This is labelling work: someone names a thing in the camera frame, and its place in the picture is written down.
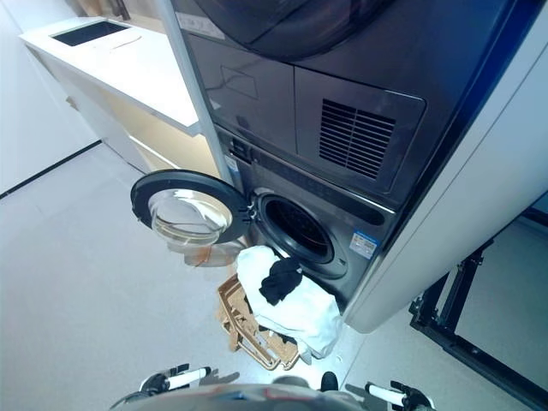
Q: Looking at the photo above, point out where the grey robot torso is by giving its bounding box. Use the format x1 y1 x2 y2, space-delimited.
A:
109 376 361 411

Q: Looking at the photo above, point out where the black metal frame stand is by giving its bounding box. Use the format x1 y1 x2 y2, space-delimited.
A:
408 245 548 370

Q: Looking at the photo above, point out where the woven wicker laundry basket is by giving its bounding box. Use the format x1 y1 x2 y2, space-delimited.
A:
216 273 301 372

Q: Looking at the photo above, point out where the black garment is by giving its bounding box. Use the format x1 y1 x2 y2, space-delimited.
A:
258 257 305 307

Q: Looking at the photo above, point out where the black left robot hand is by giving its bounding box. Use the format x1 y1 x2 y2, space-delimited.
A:
137 363 241 393

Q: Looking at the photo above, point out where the white garment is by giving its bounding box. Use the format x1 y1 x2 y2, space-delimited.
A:
235 244 344 366

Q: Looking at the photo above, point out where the blue energy label sticker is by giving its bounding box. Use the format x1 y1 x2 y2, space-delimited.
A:
350 229 380 259

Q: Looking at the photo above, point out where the grey front-load washing machine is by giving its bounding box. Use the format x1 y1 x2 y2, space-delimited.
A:
212 122 400 319

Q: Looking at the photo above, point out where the white counter cabinet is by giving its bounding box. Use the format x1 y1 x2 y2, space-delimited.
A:
19 19 224 177

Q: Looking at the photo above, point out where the dark grey stacked dryer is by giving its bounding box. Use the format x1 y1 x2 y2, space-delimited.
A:
170 0 517 211

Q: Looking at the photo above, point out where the round glass washer door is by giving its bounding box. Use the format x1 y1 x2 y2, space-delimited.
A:
130 170 254 254

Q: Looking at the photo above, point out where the white appliance surround panel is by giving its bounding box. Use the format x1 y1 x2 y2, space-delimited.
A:
342 0 548 336

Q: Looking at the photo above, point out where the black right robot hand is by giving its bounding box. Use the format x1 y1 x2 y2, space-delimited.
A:
345 379 430 408

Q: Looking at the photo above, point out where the black inset countertop panel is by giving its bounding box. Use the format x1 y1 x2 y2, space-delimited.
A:
50 21 132 48

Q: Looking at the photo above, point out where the dryer vent grille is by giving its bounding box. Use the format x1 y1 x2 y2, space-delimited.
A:
318 98 397 179

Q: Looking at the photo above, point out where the silver vertical trim post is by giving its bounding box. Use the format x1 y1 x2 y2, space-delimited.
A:
160 0 235 186

